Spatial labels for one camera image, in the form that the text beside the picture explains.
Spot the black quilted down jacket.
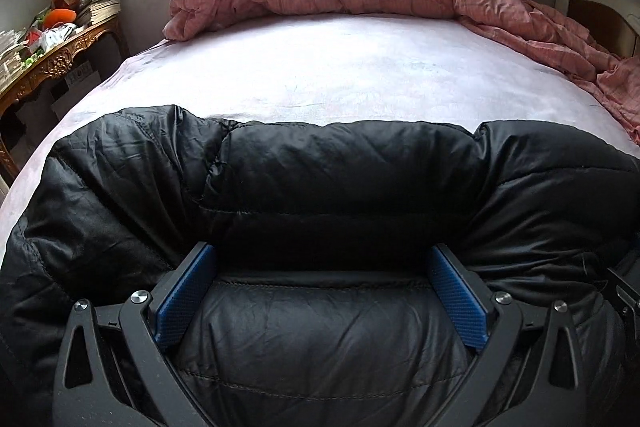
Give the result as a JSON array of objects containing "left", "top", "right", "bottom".
[{"left": 1, "top": 106, "right": 639, "bottom": 426}]

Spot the wooden bed headboard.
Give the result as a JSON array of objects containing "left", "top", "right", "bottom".
[{"left": 555, "top": 0, "right": 640, "bottom": 58}]

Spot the carved wooden side table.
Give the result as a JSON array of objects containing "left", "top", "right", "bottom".
[{"left": 0, "top": 13, "right": 132, "bottom": 180}]

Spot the stack of papers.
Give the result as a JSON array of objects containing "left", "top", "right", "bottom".
[{"left": 0, "top": 29, "right": 27, "bottom": 88}]

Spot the orange plush toy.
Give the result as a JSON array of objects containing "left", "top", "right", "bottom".
[{"left": 42, "top": 9, "right": 77, "bottom": 29}]

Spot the small stack of books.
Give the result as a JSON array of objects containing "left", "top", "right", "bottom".
[{"left": 75, "top": 0, "right": 122, "bottom": 27}]

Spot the pink rumpled duvet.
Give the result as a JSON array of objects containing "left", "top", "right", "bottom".
[{"left": 163, "top": 0, "right": 639, "bottom": 141}]

